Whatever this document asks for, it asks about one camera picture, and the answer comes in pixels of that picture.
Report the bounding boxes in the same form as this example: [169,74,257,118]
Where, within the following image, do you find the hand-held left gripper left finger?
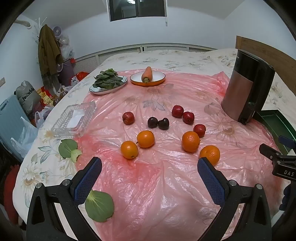
[26,157,102,241]

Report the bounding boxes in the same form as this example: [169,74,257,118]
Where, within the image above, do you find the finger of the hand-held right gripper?
[278,136,296,154]
[259,144,281,161]

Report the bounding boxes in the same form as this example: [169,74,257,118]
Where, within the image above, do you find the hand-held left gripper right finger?
[197,157,272,241]

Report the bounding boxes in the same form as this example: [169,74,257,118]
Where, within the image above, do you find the green tray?
[255,109,296,154]

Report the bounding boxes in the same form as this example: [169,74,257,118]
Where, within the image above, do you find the orange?
[182,131,200,153]
[137,130,155,148]
[199,145,221,166]
[120,141,139,159]

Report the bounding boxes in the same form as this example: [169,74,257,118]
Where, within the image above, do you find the small red apple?
[171,105,184,118]
[193,124,206,138]
[122,112,135,125]
[182,112,195,125]

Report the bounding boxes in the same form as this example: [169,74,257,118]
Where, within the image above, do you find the bok choy leaf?
[84,190,114,223]
[58,139,82,163]

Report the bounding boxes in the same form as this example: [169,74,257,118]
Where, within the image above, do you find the pink plastic sheet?
[74,70,281,241]

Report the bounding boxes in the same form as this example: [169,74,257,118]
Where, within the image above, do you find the clear plastic container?
[51,101,97,139]

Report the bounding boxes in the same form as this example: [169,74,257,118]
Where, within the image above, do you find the black and copper electric kettle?
[221,49,276,126]

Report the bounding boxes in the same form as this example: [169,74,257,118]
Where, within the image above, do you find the red cloth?
[3,164,23,225]

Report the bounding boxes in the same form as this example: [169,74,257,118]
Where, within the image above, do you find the small white plastic bag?
[35,108,52,128]

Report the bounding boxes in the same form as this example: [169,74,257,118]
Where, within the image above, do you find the red and yellow gift box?
[35,86,56,107]

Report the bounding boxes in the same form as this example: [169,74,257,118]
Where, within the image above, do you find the wooden headboard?
[235,35,296,77]

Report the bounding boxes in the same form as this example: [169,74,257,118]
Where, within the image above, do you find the light blue plastic case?
[0,95,30,160]

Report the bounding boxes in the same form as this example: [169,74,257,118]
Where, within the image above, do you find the white oval plate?
[89,75,128,95]

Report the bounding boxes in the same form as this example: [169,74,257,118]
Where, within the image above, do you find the green leafy vegetable pile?
[94,68,124,90]

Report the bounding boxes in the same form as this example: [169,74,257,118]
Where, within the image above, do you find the grey printed bag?
[15,81,42,114]

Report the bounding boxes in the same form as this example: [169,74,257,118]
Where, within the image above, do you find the purple bin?
[59,59,75,86]

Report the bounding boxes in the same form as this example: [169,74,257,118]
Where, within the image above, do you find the orange rimmed plate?
[130,71,166,87]

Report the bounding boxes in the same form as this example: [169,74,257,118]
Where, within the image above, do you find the carrot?
[142,66,153,83]

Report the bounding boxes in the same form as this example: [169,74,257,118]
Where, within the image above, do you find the clear plastic bags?
[57,35,74,61]

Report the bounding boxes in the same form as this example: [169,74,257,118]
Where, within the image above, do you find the olive brown coat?
[38,24,64,77]

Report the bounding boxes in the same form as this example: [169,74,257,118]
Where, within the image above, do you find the white coat rack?
[32,16,48,42]

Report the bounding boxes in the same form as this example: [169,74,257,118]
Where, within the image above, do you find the dark window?
[108,0,167,22]

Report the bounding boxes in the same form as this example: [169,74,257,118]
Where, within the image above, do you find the white wall pipe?
[14,20,33,29]

